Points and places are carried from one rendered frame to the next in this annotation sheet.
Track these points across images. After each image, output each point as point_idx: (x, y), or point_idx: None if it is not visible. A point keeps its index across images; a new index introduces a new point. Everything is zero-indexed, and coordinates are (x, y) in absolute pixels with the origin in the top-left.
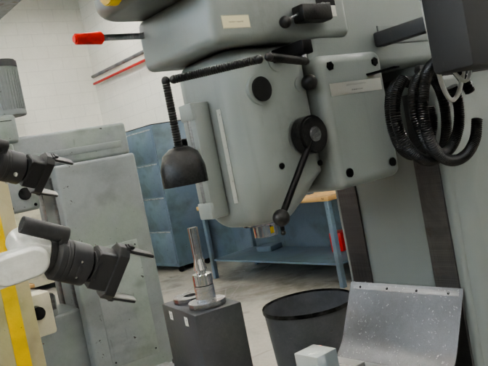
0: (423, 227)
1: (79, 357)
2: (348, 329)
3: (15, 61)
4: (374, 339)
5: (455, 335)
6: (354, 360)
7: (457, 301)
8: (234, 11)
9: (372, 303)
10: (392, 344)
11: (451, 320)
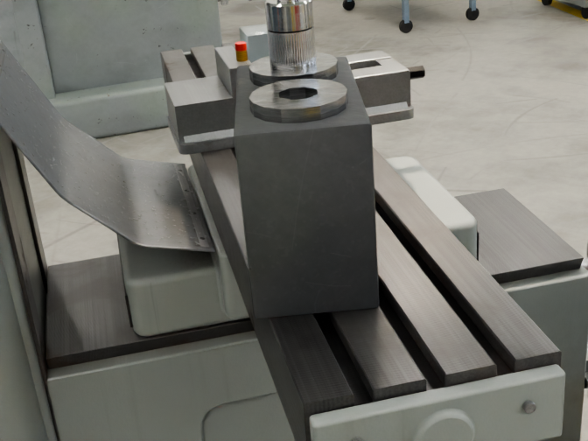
0: None
1: None
2: (47, 176)
3: None
4: (54, 161)
5: (41, 93)
6: (220, 50)
7: (10, 54)
8: None
9: (13, 115)
10: (58, 149)
11: (28, 80)
